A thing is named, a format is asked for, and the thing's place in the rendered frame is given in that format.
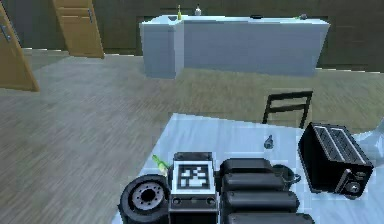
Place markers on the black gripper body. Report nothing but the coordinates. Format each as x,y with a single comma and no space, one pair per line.
144,197

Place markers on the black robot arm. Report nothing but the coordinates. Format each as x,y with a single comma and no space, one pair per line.
253,193

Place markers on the grey saltshaker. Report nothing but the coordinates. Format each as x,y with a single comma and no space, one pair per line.
268,142

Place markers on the black chair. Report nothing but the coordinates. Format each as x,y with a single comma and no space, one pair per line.
286,106

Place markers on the white table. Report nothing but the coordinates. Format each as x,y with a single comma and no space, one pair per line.
240,140

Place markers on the black kettle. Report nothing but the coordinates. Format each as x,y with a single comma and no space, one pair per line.
286,173

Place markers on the brown wooden door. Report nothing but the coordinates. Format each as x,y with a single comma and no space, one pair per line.
80,30
13,56

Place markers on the pale grey kitchen counter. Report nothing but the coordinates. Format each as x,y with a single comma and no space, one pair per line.
246,46

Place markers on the yellow green bottle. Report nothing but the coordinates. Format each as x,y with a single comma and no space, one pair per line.
179,12

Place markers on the black toaster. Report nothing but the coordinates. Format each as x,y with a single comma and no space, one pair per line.
333,160

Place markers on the white bottle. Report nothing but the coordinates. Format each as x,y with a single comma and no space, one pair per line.
198,10

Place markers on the black round pan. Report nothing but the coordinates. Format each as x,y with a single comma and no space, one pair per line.
256,16

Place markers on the grey small object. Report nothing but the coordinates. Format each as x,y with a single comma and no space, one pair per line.
302,16

